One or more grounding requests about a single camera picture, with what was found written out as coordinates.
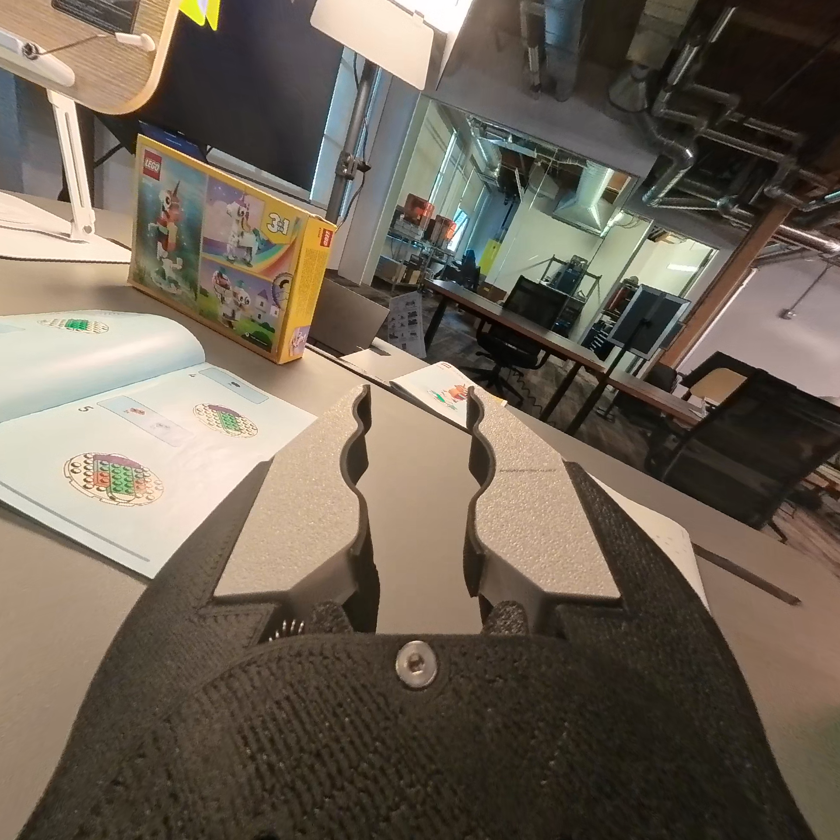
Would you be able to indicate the wooden board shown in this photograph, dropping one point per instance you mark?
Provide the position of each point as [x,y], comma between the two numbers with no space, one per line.
[111,72]

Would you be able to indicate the neon yellow tag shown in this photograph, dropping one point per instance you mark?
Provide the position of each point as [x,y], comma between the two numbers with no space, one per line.
[200,10]

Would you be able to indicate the white light panel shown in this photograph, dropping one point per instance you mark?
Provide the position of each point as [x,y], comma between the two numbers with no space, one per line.
[387,33]

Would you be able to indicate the blue office chair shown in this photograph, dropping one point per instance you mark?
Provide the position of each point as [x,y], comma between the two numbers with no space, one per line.
[469,269]

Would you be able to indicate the grey box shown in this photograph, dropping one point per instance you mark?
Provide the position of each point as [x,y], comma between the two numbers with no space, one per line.
[348,315]

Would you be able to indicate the small closed instruction booklet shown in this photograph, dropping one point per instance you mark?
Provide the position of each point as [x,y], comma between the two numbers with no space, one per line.
[430,387]

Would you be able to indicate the long brown table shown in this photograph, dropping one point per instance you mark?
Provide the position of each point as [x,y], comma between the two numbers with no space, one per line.
[525,328]

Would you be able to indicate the yellow lego box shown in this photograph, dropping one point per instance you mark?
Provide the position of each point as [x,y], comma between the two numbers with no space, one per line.
[223,249]

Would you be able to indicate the orange 3d printer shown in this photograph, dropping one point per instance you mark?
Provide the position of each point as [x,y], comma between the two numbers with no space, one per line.
[445,229]
[417,210]

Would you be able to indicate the black light stand pole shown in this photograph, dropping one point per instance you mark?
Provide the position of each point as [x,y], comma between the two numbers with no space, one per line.
[358,118]

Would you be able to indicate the open pale blue instruction booklet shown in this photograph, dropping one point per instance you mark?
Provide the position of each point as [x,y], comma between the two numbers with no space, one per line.
[131,394]

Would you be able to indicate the black office chair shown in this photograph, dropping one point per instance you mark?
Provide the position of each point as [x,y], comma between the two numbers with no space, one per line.
[525,315]

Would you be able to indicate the grey ceiling pipes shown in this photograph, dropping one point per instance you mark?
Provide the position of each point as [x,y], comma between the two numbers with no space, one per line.
[722,111]

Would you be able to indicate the metal vent hood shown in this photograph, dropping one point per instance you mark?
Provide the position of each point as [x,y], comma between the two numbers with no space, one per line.
[590,197]

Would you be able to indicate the large black screen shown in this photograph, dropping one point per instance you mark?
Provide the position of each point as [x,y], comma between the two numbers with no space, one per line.
[262,98]

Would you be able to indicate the white desk stand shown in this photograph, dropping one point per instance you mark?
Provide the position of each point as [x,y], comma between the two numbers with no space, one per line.
[72,170]

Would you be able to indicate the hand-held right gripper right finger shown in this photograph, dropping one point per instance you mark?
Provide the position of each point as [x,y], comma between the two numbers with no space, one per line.
[551,525]

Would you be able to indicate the brown desk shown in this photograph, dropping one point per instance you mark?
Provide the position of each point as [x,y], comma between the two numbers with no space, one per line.
[656,394]

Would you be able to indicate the black mesh chair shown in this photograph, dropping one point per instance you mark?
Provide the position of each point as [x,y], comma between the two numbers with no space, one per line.
[741,453]

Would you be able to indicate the screen on stand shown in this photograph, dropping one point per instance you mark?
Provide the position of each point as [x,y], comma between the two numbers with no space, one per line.
[649,321]

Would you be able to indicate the black chair with tan back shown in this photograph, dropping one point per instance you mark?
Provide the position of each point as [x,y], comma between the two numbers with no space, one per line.
[715,384]

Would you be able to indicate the printed leaflet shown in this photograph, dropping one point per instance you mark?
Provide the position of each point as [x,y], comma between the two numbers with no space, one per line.
[407,325]

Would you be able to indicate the white paper sheet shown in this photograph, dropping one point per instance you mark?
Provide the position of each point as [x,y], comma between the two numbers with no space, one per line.
[663,538]

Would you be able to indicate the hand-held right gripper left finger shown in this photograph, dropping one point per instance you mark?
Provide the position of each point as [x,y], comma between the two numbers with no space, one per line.
[295,518]

